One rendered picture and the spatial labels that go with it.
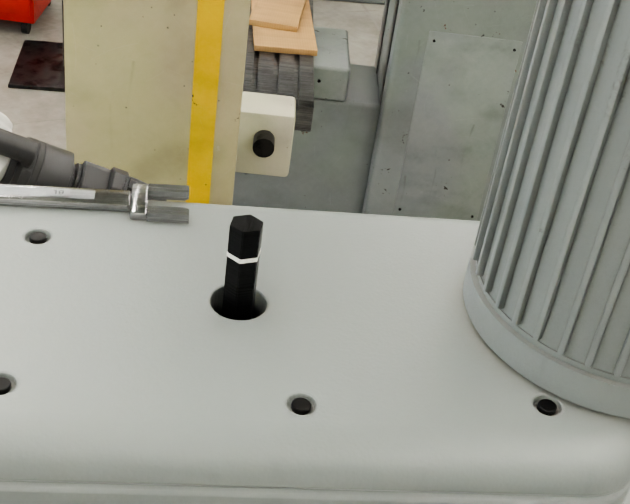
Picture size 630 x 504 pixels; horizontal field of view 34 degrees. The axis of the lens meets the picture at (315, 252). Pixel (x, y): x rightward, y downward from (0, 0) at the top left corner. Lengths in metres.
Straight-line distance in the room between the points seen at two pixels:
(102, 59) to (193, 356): 1.91
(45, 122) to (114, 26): 2.34
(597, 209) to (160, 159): 2.09
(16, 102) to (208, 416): 4.38
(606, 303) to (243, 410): 0.21
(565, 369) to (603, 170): 0.13
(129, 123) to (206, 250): 1.87
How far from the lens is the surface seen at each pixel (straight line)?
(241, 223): 0.63
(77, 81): 2.53
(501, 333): 0.65
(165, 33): 2.45
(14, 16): 5.52
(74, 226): 0.73
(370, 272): 0.71
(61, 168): 1.49
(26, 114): 4.83
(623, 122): 0.56
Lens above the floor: 2.30
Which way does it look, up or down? 35 degrees down
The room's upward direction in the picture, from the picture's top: 9 degrees clockwise
